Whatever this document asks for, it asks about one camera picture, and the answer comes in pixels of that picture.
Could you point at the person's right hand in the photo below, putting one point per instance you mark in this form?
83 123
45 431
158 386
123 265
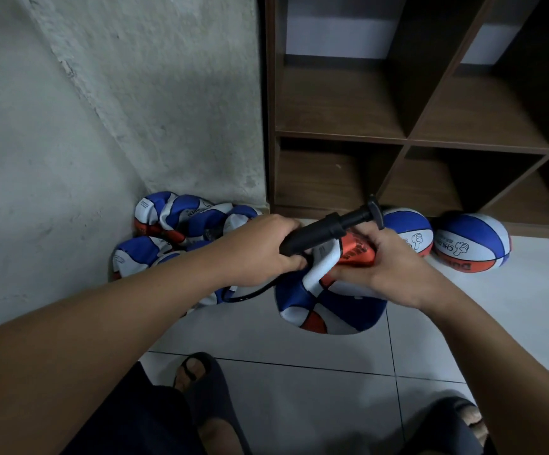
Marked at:
398 275

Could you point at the brown wooden cubby shelf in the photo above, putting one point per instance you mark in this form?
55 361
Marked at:
346 99

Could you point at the blue white red basketball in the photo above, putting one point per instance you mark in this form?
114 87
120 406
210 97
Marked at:
156 215
327 313
219 220
412 232
472 241
137 256
208 300

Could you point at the black hand pump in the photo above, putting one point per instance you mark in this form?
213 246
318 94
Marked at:
327 229

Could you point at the person's left foot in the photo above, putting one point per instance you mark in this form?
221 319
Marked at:
187 372

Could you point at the person's left hand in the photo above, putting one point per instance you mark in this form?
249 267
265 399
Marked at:
251 249

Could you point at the black sandal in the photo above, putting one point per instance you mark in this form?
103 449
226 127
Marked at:
445 431
213 393

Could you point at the person's left forearm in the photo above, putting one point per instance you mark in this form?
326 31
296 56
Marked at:
75 360

